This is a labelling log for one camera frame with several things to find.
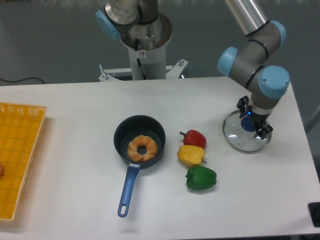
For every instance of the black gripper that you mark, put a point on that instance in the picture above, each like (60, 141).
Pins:
(258, 117)

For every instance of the glass pot lid blue knob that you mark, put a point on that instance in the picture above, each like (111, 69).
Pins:
(239, 133)

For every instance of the dark pot blue handle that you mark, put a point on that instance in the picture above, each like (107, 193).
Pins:
(126, 131)

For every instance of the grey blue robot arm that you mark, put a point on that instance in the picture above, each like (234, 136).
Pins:
(244, 65)

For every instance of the red bell pepper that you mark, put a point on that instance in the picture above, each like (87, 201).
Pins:
(194, 138)

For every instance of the yellow bell pepper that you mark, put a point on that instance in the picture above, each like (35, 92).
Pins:
(191, 155)

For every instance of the green bell pepper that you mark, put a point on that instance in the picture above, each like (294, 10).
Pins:
(200, 178)

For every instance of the black object at table edge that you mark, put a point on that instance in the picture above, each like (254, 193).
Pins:
(314, 210)

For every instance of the yellow woven basket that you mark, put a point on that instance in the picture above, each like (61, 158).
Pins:
(20, 125)

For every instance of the black camera bracket on wrist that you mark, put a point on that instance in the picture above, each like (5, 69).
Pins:
(243, 107)

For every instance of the glazed ring bread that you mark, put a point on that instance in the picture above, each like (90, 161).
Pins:
(142, 148)

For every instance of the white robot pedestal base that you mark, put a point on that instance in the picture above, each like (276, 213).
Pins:
(147, 48)

